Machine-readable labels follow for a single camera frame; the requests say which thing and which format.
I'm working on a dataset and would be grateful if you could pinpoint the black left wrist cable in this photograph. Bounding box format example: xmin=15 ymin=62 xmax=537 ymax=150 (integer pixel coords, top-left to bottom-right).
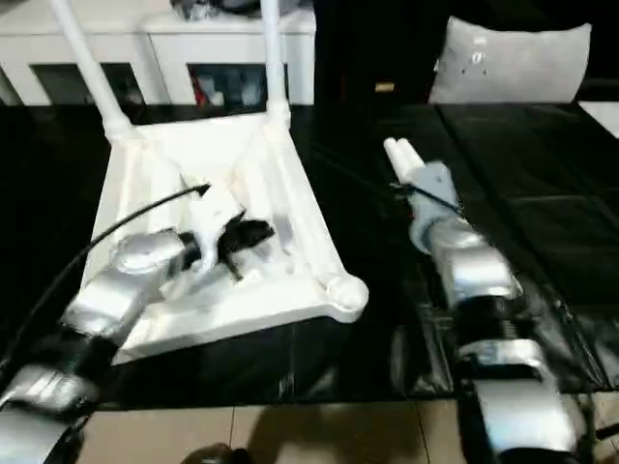
xmin=0 ymin=182 xmax=212 ymax=368

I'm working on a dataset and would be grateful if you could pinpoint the light grey pillow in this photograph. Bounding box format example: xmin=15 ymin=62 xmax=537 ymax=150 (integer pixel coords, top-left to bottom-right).
xmin=428 ymin=14 xmax=592 ymax=105

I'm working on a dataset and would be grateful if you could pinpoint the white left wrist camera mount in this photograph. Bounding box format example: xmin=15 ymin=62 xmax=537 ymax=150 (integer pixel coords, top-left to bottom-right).
xmin=186 ymin=186 xmax=248 ymax=276

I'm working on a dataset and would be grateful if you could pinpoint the white flat board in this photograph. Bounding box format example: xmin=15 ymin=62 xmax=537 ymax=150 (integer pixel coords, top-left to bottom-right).
xmin=577 ymin=101 xmax=619 ymax=136

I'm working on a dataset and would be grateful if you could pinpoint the white plastic table leg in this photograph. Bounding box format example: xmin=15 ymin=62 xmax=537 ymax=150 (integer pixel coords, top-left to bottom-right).
xmin=384 ymin=137 xmax=422 ymax=181
xmin=50 ymin=0 xmax=139 ymax=144
xmin=258 ymin=0 xmax=291 ymax=131
xmin=397 ymin=137 xmax=427 ymax=171

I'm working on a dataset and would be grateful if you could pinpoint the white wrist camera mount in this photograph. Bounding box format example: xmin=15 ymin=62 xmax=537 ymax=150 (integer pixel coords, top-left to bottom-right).
xmin=186 ymin=186 xmax=248 ymax=276
xmin=408 ymin=161 xmax=460 ymax=252

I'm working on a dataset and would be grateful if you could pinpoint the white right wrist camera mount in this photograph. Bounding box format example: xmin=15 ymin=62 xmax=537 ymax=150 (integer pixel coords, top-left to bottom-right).
xmin=408 ymin=161 xmax=460 ymax=252

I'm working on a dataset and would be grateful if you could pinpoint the black sofa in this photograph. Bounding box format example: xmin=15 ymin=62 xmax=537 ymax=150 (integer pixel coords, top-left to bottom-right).
xmin=313 ymin=0 xmax=619 ymax=105

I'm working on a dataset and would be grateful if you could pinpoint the dark robot foot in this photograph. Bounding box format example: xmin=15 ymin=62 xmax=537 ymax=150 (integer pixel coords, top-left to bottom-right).
xmin=186 ymin=444 xmax=251 ymax=464

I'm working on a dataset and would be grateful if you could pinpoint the white cabinet with glass doors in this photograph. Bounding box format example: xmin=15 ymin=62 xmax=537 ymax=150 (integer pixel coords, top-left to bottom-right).
xmin=0 ymin=9 xmax=315 ymax=106

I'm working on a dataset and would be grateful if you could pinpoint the black work mat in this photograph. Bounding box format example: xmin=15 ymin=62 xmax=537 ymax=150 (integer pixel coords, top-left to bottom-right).
xmin=0 ymin=101 xmax=619 ymax=405

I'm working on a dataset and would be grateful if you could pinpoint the dark bag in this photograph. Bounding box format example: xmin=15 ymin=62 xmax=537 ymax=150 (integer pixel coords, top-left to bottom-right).
xmin=212 ymin=0 xmax=310 ymax=15

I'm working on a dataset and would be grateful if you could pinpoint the white plastic table top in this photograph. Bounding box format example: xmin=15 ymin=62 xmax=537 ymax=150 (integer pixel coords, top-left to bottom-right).
xmin=79 ymin=113 xmax=371 ymax=366

